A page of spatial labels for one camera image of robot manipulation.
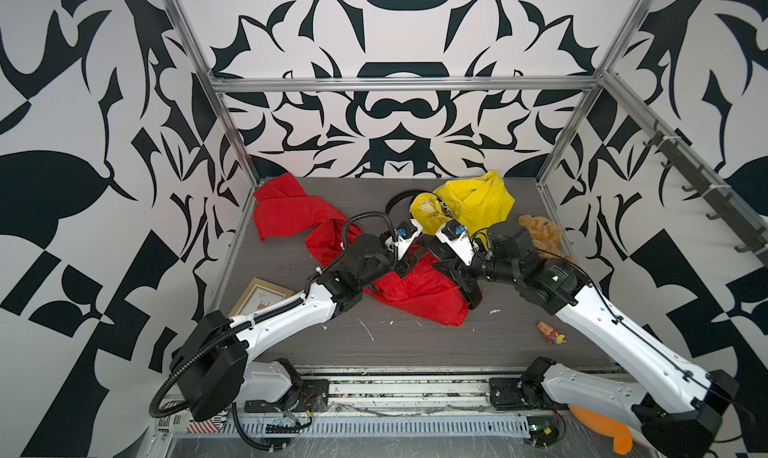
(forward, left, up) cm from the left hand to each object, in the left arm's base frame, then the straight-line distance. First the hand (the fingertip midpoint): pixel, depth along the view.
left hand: (415, 231), depth 75 cm
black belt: (-8, -3, +4) cm, 9 cm away
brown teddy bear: (+8, -43, -17) cm, 47 cm away
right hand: (-7, -4, +1) cm, 8 cm away
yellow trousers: (+24, -26, -19) cm, 40 cm away
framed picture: (-4, +45, -24) cm, 51 cm away
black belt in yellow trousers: (+24, -14, -19) cm, 34 cm away
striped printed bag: (-35, +54, -23) cm, 68 cm away
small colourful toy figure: (-19, -36, -23) cm, 47 cm away
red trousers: (-10, -1, -11) cm, 15 cm away
